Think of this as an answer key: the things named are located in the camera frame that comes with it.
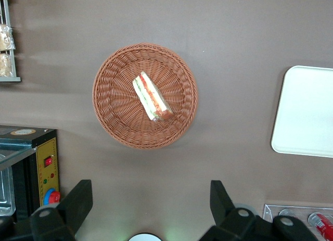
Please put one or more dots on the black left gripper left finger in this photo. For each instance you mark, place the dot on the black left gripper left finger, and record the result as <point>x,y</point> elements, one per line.
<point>75,202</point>

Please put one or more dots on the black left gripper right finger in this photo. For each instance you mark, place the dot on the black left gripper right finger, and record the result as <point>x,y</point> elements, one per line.
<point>223,207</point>

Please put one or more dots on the triangle sandwich with vegetables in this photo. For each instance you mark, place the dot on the triangle sandwich with vegetables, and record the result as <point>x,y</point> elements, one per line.
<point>151,95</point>

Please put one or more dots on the round brown wicker basket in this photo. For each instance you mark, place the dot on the round brown wicker basket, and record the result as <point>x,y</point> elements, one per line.
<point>117,108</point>

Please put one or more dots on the cream rectangular plastic tray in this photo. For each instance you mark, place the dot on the cream rectangular plastic tray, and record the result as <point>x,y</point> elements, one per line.
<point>304,113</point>

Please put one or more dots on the red knob on blue base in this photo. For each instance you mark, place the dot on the red knob on blue base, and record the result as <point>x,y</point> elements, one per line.
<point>53,197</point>

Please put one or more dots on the black yellow food warmer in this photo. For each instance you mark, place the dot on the black yellow food warmer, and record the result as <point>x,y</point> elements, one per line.
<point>49,147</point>

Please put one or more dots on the steel food pan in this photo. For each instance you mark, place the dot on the steel food pan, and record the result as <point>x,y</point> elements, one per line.
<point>6,189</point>

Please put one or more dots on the clear acrylic bottle rack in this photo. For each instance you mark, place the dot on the clear acrylic bottle rack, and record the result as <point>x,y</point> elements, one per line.
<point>301,209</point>

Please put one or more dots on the packaged bread in clear bag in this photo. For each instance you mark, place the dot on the packaged bread in clear bag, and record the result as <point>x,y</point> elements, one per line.
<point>5,38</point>
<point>5,65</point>

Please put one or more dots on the red rocker power switch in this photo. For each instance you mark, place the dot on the red rocker power switch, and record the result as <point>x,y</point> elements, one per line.
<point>48,162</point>

